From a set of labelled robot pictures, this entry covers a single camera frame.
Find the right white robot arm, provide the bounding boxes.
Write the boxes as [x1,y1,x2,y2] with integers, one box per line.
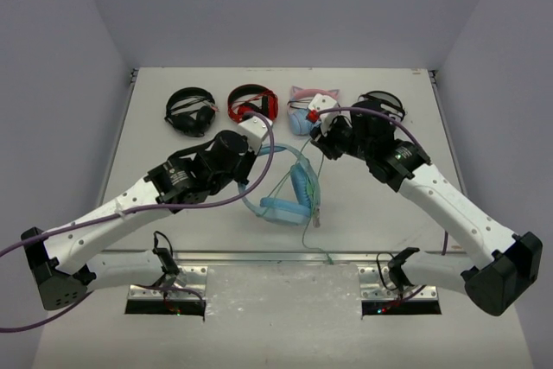
[308,94,543,316]

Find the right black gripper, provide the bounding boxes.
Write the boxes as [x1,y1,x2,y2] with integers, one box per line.
[311,113,372,162]

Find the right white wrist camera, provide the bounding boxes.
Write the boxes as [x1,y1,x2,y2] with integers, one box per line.
[306,93,340,136]

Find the pink cat ear headphones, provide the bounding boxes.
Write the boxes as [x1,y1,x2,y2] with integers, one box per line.
[287,86,340,136]

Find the red headphones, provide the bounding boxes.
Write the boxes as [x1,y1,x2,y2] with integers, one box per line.
[227,84,279,123]

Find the black white striped headphones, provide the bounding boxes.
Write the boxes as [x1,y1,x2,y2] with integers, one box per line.
[357,90,406,122]

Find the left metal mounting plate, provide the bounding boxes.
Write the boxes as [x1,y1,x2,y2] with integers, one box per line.
[127,264,208,301]

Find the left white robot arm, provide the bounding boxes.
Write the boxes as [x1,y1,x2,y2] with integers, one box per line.
[22,130,268,311]

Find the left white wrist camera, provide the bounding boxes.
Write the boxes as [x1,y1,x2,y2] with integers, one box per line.
[236,114,273,155]

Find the green headphone cable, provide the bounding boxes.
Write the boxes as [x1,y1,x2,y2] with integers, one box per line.
[258,135,336,266]

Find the large light blue headphones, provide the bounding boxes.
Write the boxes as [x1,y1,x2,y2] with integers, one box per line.
[242,143,321,228]

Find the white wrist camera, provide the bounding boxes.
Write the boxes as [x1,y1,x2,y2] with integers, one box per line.
[306,93,340,136]
[236,114,273,155]

